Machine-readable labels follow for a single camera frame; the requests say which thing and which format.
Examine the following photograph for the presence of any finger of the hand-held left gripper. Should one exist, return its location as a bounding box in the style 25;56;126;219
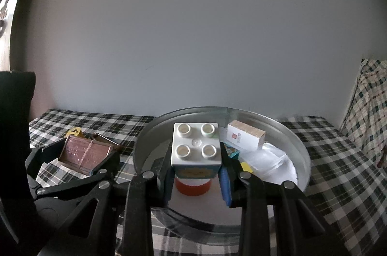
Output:
34;150;121;200
25;143;66;195

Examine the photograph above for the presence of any round metal basin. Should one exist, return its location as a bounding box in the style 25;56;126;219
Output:
133;106;312;244

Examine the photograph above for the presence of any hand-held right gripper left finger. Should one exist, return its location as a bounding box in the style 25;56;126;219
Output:
38;149;177;256

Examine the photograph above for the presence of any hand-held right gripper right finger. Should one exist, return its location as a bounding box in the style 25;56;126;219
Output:
219;143;342;256

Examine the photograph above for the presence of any small teal box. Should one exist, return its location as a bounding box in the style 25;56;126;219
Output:
225;143;241;159

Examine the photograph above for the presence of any black upright panel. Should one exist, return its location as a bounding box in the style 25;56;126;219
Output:
0;71;36;216

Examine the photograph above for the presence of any hanging door ornament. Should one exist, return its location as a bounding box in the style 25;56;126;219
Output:
0;0;10;36

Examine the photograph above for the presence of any dark brown box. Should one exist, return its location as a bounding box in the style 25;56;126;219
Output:
91;133;123;154

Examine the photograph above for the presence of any white building block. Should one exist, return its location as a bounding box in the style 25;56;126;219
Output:
170;122;223;181

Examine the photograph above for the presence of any clear plastic bag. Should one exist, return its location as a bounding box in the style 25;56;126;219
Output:
251;142;288;175

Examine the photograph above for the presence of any plaid blanket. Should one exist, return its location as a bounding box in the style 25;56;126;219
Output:
29;109;387;256

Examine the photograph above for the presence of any plaid cloth bundle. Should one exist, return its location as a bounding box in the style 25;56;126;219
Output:
340;58;387;169

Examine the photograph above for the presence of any brown embossed box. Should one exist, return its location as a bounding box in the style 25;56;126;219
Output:
58;135;115;176

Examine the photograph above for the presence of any red tape roll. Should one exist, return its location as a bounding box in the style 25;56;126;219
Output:
176;176;211;196

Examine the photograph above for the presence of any wooden door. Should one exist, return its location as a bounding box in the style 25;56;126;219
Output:
0;0;22;73

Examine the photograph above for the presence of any gold patterned box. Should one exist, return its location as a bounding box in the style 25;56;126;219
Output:
227;120;267;151

